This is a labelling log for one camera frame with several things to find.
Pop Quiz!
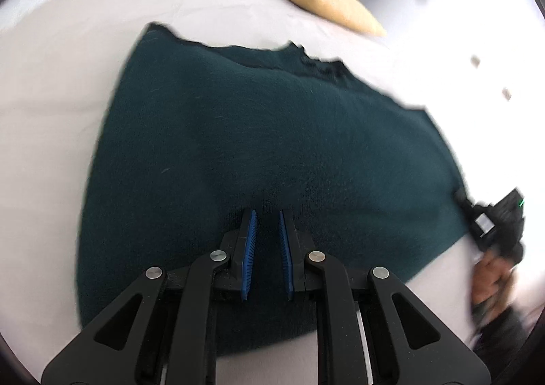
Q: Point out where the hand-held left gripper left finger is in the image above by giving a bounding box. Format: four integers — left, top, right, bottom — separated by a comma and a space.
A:
41, 208, 258, 385

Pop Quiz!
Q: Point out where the bed with white sheet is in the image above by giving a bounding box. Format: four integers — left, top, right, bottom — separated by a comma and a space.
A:
0, 0, 503, 385

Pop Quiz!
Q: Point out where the person's right hand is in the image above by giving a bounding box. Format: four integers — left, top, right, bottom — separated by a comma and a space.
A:
472, 250, 517, 314

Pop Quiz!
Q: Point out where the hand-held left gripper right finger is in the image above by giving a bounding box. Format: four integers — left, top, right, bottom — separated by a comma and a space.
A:
278, 210, 491, 385

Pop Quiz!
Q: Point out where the yellow cushion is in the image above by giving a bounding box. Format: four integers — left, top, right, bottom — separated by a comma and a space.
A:
264, 0, 387, 37

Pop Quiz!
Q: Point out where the person's right forearm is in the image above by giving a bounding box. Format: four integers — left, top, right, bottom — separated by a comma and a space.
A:
472, 302, 535, 371

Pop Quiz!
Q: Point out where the dark green sweater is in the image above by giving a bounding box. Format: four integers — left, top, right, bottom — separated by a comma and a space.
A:
76, 21, 473, 358

